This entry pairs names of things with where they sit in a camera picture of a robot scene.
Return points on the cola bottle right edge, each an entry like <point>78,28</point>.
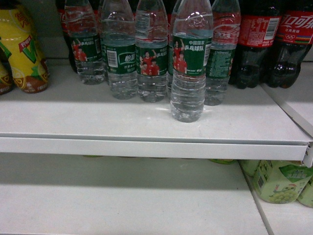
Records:
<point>294,39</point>

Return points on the water bottle far left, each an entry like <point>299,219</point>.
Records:
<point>82,29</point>

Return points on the green grape juice bottle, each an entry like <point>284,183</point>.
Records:
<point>280,182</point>

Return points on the white shelf board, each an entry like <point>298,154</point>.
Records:
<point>76,119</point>
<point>75,195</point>

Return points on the cola bottle behind left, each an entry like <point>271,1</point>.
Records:
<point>60,5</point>

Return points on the water bottle right rear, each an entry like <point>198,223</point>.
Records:
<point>226,27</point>

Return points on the water bottle barcode label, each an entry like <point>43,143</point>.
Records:
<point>118,46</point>

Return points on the cola bottle red label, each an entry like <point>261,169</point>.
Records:
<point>259,24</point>

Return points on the clear water bottle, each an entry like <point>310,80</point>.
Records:
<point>192,34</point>

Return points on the white upper shelf board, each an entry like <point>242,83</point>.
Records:
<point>76,119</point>

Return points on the water bottle hidden behind front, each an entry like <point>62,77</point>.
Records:
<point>171,55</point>

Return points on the white lower shelf board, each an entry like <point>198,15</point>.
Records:
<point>75,195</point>

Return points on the lemon tea bottle left edge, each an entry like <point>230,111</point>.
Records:
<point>6,82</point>

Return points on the yellow lemon tea bottle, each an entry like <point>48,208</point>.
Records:
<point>20,45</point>

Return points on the water bottle team label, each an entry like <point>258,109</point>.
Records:
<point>151,44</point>

